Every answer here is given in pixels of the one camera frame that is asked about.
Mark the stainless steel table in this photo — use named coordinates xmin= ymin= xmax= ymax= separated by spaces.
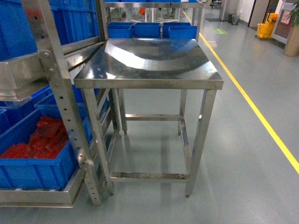
xmin=74 ymin=38 xmax=224 ymax=197

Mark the blue bin behind table right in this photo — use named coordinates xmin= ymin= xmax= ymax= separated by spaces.
xmin=162 ymin=22 xmax=197 ymax=39

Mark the blue bin upper left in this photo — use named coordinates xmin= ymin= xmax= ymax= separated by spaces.
xmin=0 ymin=0 xmax=99 ymax=61

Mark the blue bin behind table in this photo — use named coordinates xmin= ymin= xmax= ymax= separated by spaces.
xmin=162 ymin=22 xmax=197 ymax=39
xmin=107 ymin=22 xmax=134 ymax=38
xmin=134 ymin=22 xmax=161 ymax=38

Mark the yellow mop bucket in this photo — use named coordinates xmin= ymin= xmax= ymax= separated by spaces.
xmin=256 ymin=13 xmax=278 ymax=39

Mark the blue bin behind table middle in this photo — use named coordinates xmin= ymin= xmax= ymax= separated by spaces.
xmin=134 ymin=22 xmax=161 ymax=38

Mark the stainless steel shelf rack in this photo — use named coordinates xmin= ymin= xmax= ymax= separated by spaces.
xmin=0 ymin=0 xmax=109 ymax=208

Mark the blue bin with red parts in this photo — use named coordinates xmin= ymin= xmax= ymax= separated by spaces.
xmin=0 ymin=110 xmax=78 ymax=190

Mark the blue bin behind table left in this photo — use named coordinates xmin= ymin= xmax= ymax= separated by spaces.
xmin=107 ymin=22 xmax=134 ymax=38

